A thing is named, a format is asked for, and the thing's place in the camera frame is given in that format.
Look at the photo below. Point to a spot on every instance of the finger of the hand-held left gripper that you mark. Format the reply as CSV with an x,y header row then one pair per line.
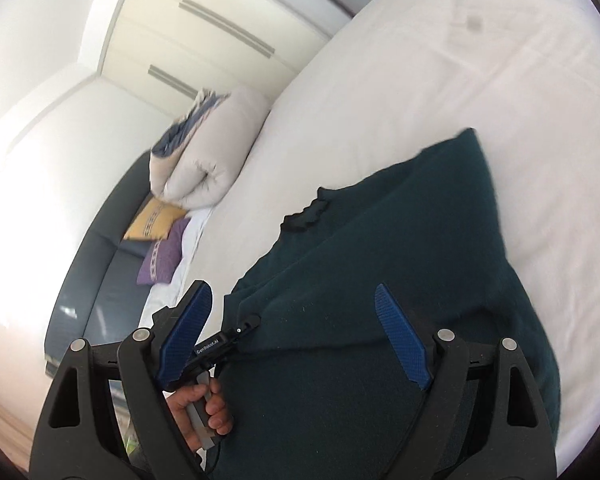
x,y
247,326

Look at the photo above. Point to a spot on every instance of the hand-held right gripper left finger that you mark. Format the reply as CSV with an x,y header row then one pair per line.
x,y
184,336

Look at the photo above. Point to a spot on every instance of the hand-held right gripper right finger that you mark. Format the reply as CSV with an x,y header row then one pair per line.
x,y
401,341

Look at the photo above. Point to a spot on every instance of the dark green sweater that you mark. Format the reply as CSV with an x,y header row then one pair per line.
x,y
380,240

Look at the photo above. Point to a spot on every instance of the person's left hand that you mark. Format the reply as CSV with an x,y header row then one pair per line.
x,y
206,412

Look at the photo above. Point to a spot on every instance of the purple patterned cushion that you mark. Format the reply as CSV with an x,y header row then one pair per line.
x,y
161,256

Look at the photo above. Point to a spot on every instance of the dark blue sofa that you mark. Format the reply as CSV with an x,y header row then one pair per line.
x,y
95,270

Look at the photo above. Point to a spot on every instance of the yellow patterned cushion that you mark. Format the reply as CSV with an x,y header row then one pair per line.
x,y
151,220

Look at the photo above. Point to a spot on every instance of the folded beige duvet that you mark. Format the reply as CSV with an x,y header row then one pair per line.
x,y
215,150

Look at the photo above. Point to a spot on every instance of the white bed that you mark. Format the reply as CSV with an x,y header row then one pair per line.
x,y
470,85

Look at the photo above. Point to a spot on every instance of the cream wardrobe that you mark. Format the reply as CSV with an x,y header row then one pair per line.
x,y
200,15

